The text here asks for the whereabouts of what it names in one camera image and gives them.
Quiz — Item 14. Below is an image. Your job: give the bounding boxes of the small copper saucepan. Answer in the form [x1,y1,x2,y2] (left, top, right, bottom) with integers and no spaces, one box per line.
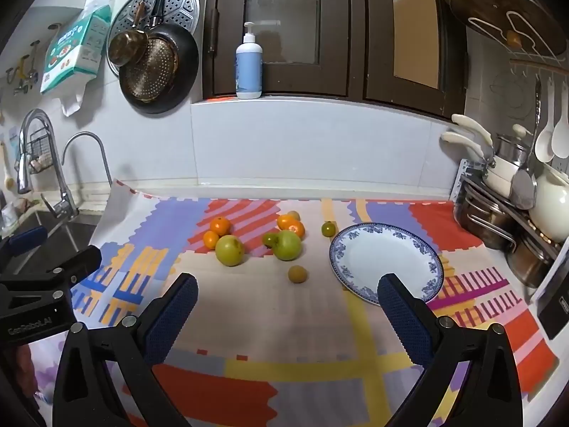
[108,2,149,67]

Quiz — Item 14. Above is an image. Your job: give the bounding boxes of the chrome pull-down faucet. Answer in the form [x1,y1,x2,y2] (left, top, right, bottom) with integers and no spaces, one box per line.
[17,109,81,221]

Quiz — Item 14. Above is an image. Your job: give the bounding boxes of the cream-handled cream saucepan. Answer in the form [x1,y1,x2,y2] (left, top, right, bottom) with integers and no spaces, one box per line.
[441,131,520,197]

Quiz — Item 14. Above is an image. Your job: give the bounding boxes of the brass colander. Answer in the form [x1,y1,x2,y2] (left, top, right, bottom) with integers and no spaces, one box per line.
[120,38,179,101]

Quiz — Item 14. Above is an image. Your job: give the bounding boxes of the black induction cooker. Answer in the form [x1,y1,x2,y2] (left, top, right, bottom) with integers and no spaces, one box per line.
[531,249,569,341]

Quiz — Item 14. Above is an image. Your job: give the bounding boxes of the round perforated metal steamer plate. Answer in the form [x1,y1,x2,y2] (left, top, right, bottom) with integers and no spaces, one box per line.
[107,0,199,76]

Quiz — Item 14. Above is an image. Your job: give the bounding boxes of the spotted yellow-green apple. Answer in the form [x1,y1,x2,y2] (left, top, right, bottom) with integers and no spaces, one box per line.
[216,234,245,268]

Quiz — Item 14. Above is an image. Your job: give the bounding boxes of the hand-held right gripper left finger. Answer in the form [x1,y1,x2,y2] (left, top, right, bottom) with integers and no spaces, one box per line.
[52,272,199,427]

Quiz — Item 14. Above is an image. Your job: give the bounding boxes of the blue patterned white plate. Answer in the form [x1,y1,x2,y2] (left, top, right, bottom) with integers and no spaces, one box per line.
[329,223,445,307]

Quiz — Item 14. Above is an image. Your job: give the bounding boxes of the stainless steel pots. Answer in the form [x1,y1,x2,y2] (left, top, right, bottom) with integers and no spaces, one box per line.
[458,173,569,259]

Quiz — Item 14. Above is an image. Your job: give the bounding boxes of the steel pot with lid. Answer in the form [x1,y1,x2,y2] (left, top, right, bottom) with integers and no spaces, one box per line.
[493,125,534,170]

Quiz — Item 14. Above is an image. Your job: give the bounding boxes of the cream-handled pan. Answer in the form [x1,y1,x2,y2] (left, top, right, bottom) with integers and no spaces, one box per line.
[451,114,495,148]

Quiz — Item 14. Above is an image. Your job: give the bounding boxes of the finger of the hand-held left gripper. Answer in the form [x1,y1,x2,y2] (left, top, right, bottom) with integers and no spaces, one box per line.
[0,246,102,286]
[0,226,49,259]

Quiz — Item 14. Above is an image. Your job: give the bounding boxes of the white plastic bag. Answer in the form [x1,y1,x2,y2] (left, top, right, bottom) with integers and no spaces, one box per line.
[60,78,90,117]

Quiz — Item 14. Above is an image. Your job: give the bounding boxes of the white ladle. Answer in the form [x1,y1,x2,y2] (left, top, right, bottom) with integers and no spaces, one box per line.
[535,78,556,163]

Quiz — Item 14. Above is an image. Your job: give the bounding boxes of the metal skimmer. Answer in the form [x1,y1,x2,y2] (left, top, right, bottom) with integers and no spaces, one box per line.
[511,75,543,211]

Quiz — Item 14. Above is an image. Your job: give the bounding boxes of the thin gooseneck faucet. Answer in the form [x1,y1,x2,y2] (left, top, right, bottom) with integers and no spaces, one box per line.
[61,131,114,188]

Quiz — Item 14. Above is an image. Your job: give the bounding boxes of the dark brown window frame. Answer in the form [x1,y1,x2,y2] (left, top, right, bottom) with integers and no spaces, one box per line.
[196,0,467,121]

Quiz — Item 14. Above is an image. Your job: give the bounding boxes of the green and white box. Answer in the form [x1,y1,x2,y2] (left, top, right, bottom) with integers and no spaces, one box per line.
[40,4,112,95]

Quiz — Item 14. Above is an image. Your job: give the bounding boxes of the blue pump soap bottle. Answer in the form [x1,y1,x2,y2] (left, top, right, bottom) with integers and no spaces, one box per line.
[235,21,264,100]

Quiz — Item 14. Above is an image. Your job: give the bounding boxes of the black wire basket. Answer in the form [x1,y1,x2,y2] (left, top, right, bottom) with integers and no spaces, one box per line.
[24,128,56,174]

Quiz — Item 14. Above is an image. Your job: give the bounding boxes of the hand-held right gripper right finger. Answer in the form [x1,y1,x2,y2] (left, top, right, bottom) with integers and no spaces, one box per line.
[377,273,523,427]

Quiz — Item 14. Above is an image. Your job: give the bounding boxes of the black frying pan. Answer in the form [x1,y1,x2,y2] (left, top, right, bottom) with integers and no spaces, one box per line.
[119,0,199,115]

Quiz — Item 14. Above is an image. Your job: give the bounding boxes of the wooden spoon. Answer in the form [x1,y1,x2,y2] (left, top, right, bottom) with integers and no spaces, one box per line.
[2,142,16,188]

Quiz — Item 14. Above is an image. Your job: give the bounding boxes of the white wire lid holder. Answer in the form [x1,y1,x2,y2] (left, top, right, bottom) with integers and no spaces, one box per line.
[467,11,569,76]

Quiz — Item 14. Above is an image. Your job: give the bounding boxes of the colourful printed mat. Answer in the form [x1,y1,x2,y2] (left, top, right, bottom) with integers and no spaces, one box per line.
[71,179,562,427]

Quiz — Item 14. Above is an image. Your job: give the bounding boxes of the steel kitchen sink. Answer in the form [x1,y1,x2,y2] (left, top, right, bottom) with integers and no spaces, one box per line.
[0,209,96,254]

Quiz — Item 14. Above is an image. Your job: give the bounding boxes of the brown wok lid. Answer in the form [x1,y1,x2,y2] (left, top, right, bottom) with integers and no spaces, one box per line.
[449,0,556,56]

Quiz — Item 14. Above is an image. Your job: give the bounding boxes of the white serving spoon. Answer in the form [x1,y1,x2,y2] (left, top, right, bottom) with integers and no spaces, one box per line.
[551,80,569,159]

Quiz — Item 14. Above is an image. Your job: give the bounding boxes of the green apple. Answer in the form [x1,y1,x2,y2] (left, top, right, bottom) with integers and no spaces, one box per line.
[272,230,303,262]

